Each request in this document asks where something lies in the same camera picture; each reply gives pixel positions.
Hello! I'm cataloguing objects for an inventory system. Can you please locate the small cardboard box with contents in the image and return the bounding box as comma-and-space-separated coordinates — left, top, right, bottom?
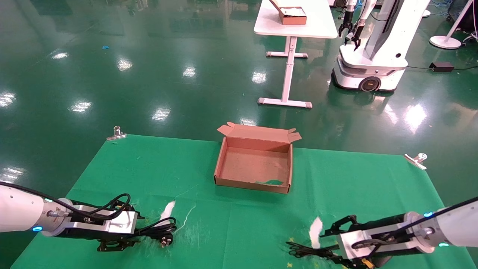
269, 0, 307, 25

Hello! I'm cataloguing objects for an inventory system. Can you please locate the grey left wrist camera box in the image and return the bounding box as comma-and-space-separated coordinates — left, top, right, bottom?
73, 204, 138, 235

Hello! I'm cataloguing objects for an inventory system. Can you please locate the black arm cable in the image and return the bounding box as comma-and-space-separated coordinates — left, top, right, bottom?
0, 181, 132, 222
351, 197, 478, 251

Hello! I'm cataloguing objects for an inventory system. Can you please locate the metal binder clip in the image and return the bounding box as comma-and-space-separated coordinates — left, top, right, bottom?
106, 126, 127, 141
404, 153, 428, 170

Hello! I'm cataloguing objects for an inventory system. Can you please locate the white floor stand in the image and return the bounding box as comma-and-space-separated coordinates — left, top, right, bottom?
429, 0, 475, 50

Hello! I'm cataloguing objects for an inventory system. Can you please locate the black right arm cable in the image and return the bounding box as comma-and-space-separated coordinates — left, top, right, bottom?
351, 197, 478, 251

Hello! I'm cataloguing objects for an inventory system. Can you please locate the white wheeled robot body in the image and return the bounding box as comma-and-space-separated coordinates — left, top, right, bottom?
332, 0, 431, 92

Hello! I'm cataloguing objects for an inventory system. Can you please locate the white standing table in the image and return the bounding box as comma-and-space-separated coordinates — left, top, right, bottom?
254, 0, 338, 109

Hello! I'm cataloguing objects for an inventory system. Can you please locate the dark cabinet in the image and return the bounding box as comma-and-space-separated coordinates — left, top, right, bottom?
446, 0, 478, 33

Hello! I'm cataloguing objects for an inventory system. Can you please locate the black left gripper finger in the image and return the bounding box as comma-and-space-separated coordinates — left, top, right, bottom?
97, 239, 141, 252
112, 201, 145, 219

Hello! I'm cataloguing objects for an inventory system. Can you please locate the thin black usb cable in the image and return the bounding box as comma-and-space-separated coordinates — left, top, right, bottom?
287, 241, 338, 260

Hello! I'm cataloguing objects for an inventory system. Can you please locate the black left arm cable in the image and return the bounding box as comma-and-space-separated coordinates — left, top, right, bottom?
0, 181, 132, 222

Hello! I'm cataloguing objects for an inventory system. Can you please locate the open brown cardboard box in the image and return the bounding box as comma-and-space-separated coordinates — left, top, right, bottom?
214, 122, 302, 194

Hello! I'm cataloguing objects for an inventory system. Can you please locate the thick black power cable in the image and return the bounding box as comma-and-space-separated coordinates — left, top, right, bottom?
131, 217, 178, 248

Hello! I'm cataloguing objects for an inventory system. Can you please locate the black floor cable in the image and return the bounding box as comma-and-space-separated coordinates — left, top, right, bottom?
406, 65, 478, 72

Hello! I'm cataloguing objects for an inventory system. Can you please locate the green table cloth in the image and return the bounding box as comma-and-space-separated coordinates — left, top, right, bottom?
11, 134, 475, 269

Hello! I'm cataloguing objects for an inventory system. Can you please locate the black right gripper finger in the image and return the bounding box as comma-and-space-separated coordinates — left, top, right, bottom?
328, 254, 374, 269
320, 215, 359, 238

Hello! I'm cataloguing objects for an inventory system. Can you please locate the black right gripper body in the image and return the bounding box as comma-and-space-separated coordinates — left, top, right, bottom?
358, 214, 412, 232

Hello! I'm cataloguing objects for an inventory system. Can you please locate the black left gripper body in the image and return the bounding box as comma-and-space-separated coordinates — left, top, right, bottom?
56, 227, 113, 242

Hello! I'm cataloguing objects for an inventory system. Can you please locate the distant robot black gripper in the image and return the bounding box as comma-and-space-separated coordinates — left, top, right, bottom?
345, 21, 366, 51
338, 10, 354, 38

